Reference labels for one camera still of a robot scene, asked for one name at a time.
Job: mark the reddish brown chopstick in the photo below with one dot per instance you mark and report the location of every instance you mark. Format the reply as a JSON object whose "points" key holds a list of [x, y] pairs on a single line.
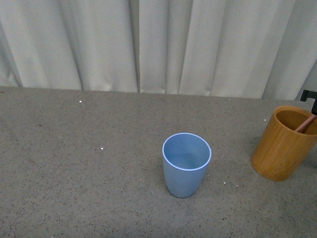
{"points": [[305, 124]]}

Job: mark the white pleated curtain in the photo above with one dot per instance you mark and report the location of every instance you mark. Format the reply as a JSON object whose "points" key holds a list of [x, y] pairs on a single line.
{"points": [[231, 48]]}

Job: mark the bamboo chopstick holder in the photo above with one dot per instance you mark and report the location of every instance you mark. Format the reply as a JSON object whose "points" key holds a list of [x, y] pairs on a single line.
{"points": [[281, 149]]}

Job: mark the light blue plastic cup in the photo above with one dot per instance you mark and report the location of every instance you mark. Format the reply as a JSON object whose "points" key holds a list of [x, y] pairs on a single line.
{"points": [[185, 158]]}

